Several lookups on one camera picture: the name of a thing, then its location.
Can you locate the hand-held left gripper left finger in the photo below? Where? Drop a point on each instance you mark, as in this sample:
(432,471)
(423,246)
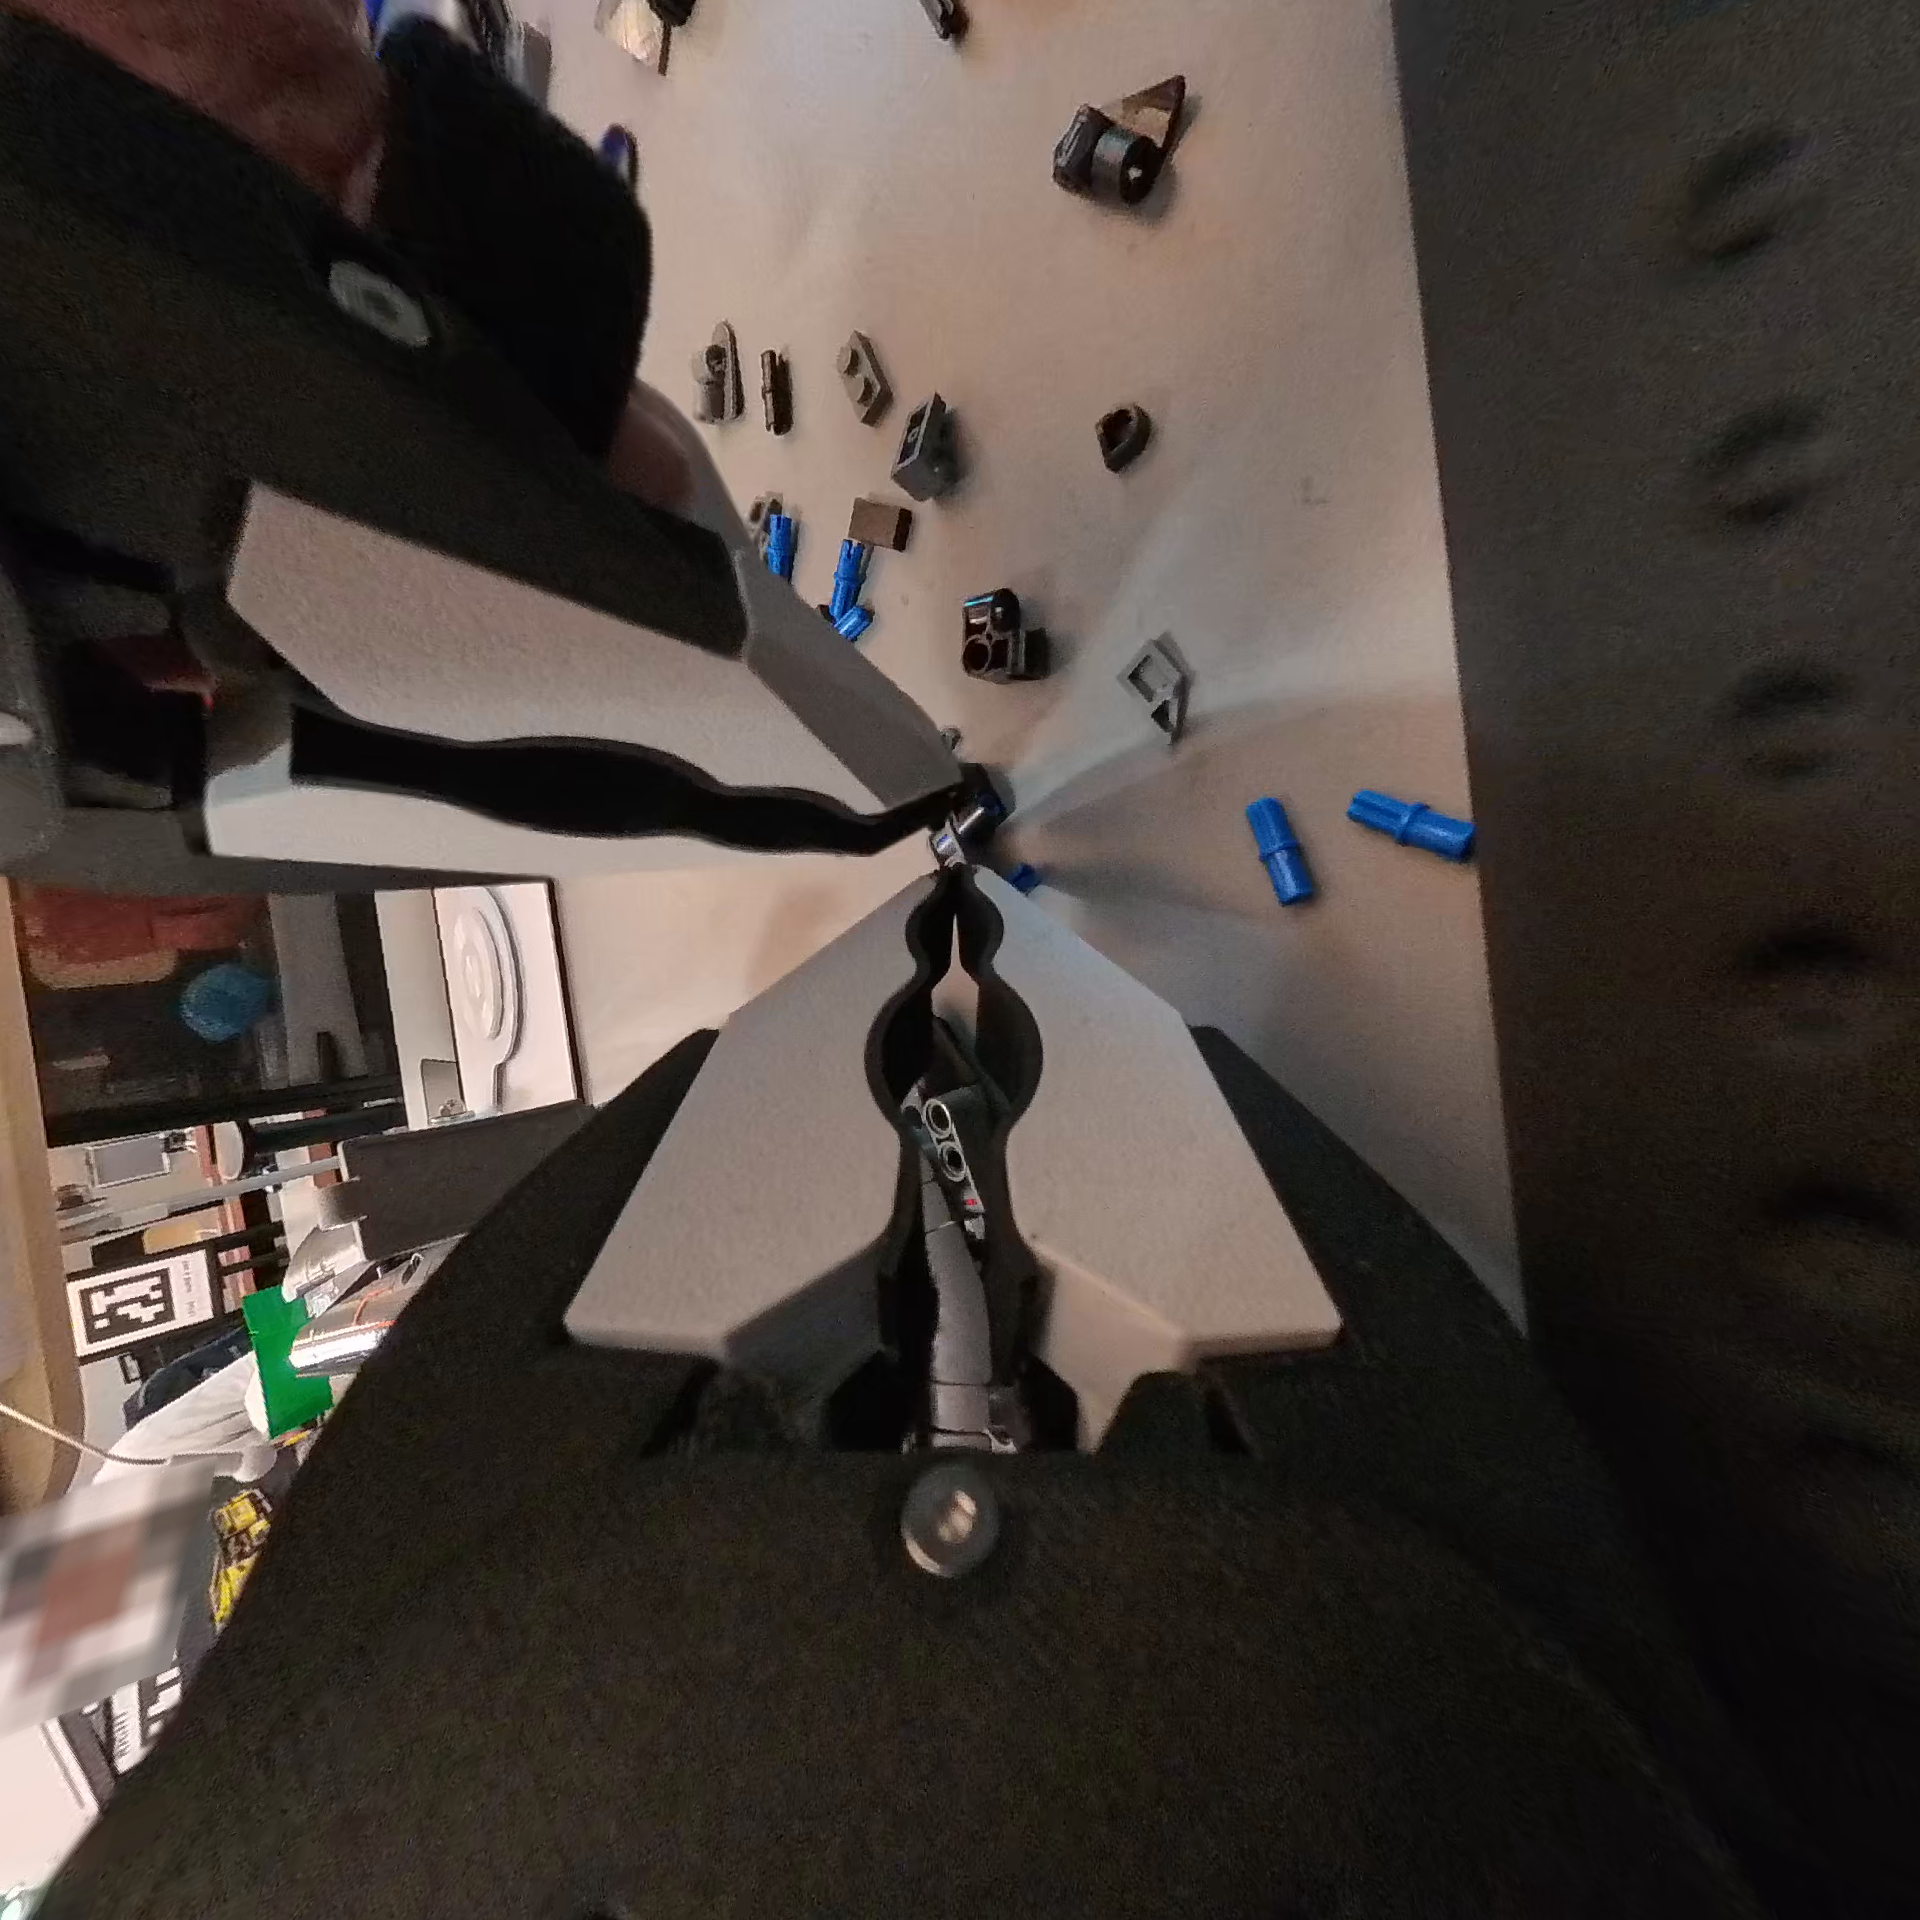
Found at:
(734,1201)

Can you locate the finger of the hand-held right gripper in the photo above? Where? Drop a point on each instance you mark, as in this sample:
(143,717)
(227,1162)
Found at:
(450,824)
(524,644)

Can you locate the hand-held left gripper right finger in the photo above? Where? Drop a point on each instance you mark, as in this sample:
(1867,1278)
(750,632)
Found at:
(1185,1201)

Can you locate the grey lego car model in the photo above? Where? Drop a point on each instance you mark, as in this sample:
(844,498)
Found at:
(952,1291)

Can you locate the black lego axle pin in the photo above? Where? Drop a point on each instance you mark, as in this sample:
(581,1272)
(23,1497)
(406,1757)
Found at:
(968,811)

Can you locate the blue lego pin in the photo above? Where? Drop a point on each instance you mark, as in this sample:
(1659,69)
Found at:
(1411,829)
(1281,852)

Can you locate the person's right hand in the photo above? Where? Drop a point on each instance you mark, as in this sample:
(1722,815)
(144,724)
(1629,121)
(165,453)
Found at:
(254,91)

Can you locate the white metal book stand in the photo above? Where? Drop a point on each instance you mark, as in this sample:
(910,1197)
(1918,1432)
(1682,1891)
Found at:
(503,990)

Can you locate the green box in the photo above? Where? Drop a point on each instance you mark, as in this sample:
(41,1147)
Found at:
(285,1351)

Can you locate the black white marker tag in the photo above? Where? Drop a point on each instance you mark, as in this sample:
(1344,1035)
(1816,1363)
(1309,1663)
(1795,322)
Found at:
(134,1309)

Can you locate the white plastic bag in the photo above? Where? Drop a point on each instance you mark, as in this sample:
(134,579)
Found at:
(194,1424)

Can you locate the black dimpled mat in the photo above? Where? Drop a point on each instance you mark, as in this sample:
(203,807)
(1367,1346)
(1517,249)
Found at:
(1695,901)

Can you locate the yellow car picture booklet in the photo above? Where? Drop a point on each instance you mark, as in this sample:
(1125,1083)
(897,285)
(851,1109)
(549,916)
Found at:
(240,1544)

